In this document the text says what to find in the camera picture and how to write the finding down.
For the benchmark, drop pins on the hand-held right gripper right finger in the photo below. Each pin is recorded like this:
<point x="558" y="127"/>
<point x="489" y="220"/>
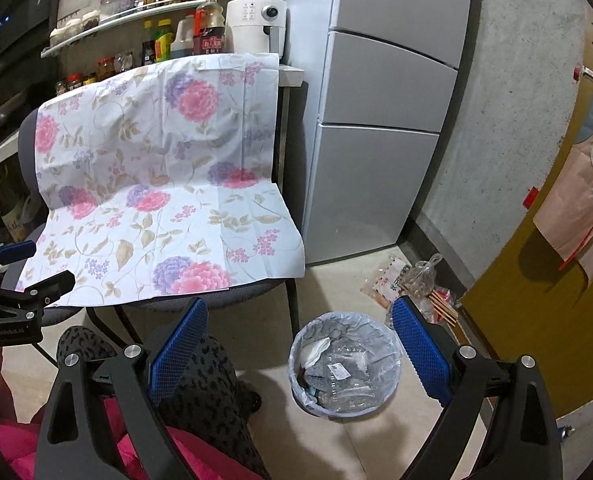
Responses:
<point x="421" y="355"/>

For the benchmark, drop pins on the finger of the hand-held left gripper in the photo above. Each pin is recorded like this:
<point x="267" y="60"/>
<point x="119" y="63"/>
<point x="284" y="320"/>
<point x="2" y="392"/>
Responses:
<point x="46" y="290"/>
<point x="16" y="250"/>

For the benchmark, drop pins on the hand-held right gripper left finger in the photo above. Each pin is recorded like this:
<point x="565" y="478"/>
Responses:
<point x="176" y="355"/>

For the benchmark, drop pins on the bin with plastic liner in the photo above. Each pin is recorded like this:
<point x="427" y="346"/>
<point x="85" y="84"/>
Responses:
<point x="301" y="390"/>

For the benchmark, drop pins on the white printed bag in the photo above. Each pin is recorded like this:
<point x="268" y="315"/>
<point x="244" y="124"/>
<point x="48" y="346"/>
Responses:
<point x="16" y="220"/>

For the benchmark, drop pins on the bundle of wooden skewers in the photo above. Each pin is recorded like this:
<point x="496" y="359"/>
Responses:
<point x="444" y="310"/>

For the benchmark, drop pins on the grey office chair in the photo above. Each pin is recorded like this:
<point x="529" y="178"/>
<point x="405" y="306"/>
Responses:
<point x="256" y="292"/>

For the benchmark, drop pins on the yellow door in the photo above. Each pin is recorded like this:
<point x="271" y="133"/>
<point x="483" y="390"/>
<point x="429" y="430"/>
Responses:
<point x="526" y="320"/>

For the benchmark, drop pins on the pink garment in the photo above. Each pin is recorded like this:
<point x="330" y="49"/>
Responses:
<point x="16" y="450"/>

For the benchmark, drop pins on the floral cloth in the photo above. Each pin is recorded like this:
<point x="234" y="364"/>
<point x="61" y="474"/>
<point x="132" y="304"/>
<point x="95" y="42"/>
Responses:
<point x="151" y="160"/>

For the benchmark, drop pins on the small dark jar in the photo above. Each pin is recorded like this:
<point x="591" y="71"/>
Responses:
<point x="61" y="86"/>

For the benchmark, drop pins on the red lid jar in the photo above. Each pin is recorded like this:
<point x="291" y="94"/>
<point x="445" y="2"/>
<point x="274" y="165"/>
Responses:
<point x="106" y="69"/>
<point x="75" y="81"/>

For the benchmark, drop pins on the clear spice jar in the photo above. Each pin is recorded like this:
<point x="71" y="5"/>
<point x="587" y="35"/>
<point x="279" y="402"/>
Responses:
<point x="124" y="62"/>

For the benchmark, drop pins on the white lidded jar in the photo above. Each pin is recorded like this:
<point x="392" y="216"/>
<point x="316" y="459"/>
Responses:
<point x="74" y="29"/>
<point x="91" y="20"/>
<point x="59" y="36"/>

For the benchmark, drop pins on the pink door hanging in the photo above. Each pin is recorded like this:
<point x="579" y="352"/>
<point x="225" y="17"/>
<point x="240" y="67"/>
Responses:
<point x="581" y="195"/>

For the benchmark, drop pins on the dark bottle yellow cap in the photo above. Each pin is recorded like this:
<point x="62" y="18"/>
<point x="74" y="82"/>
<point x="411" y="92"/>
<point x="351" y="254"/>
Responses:
<point x="149" y="50"/>

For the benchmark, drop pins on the green label bottle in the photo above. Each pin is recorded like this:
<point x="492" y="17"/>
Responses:
<point x="164" y="45"/>

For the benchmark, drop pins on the curved glass shelf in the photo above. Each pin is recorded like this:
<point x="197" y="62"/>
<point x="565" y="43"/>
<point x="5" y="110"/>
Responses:
<point x="126" y="17"/>

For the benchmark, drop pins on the clear glass jar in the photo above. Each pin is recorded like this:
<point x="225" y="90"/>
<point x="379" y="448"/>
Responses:
<point x="110" y="8"/>

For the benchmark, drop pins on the silver refrigerator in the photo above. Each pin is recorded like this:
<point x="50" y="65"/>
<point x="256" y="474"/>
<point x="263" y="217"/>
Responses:
<point x="376" y="85"/>

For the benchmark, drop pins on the red label soy sauce bottle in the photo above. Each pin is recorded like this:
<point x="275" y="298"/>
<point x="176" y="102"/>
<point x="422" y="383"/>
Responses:
<point x="209" y="35"/>

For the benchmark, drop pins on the white air fryer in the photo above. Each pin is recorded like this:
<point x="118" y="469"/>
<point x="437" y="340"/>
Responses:
<point x="251" y="25"/>

